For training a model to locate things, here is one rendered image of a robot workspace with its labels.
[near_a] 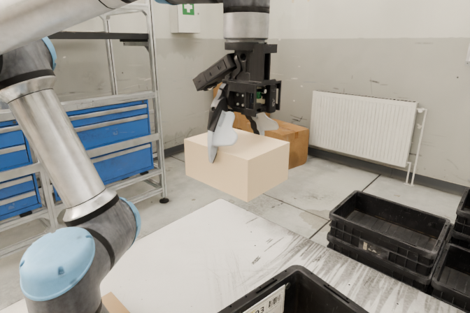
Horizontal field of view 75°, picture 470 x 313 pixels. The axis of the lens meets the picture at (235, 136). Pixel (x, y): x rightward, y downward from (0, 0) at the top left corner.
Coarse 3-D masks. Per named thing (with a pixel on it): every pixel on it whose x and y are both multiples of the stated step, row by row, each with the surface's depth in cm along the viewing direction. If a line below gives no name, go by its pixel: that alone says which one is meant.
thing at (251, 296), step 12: (276, 276) 50; (288, 276) 50; (312, 276) 50; (264, 288) 48; (324, 288) 48; (240, 300) 45; (252, 300) 46; (336, 300) 46; (348, 300) 45; (228, 312) 43; (360, 312) 43
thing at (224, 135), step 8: (224, 112) 52; (232, 112) 51; (224, 120) 52; (232, 120) 51; (216, 128) 51; (224, 128) 51; (232, 128) 50; (208, 136) 52; (216, 136) 51; (224, 136) 51; (232, 136) 50; (208, 144) 52; (216, 144) 51; (224, 144) 50; (232, 144) 49; (208, 152) 52; (216, 152) 53; (208, 160) 53
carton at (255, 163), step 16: (192, 144) 57; (240, 144) 55; (256, 144) 55; (272, 144) 56; (288, 144) 56; (192, 160) 58; (224, 160) 52; (240, 160) 49; (256, 160) 50; (272, 160) 53; (288, 160) 58; (192, 176) 59; (208, 176) 56; (224, 176) 53; (240, 176) 50; (256, 176) 51; (272, 176) 55; (240, 192) 51; (256, 192) 52
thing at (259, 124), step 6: (258, 114) 58; (264, 114) 57; (252, 120) 58; (258, 120) 59; (264, 120) 58; (270, 120) 57; (252, 126) 60; (258, 126) 60; (264, 126) 60; (270, 126) 59; (276, 126) 58; (258, 132) 61
